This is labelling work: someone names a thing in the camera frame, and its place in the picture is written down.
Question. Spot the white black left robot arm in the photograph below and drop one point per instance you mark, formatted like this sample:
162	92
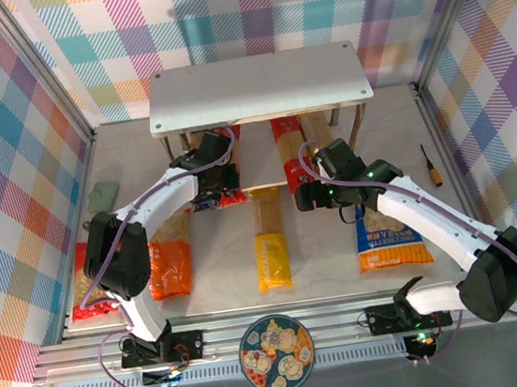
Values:
164	191

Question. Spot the red macaroni pasta bag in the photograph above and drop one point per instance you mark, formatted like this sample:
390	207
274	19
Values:
82	290

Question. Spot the round cartoon print plate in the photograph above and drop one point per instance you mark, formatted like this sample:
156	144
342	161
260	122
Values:
276	354

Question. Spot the orange pastatime pasta bag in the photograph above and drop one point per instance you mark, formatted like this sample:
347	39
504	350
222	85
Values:
173	270

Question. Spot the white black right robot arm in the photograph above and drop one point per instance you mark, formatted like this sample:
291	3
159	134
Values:
431	219

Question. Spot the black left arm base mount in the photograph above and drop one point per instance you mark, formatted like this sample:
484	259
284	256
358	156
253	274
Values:
190	346

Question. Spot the dark blue spaghetti pack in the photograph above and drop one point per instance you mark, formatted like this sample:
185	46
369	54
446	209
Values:
205	205

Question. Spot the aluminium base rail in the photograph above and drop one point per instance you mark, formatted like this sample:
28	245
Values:
331	323

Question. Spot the aluminium side rail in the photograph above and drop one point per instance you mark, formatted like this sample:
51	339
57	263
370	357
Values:
459	178
79	201

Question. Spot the yellow spaghetti pack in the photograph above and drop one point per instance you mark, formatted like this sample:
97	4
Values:
271	258
319	129

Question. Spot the blue orange pasta bag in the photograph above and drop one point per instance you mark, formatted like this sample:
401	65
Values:
388	248

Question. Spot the two-tier metal shelf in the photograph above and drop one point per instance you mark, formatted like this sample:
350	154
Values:
254	85

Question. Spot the black round controller board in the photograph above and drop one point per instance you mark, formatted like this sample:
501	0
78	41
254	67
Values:
163	380
421	345

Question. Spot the green sponge cloth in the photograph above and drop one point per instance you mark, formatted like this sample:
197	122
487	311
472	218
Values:
103	197

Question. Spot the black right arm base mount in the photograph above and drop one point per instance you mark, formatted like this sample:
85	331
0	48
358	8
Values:
382	320

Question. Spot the red spaghetti pack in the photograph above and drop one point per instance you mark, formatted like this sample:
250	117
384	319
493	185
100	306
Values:
235	199
289	152

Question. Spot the aluminium frame post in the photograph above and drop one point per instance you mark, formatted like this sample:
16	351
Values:
37	65
445	15

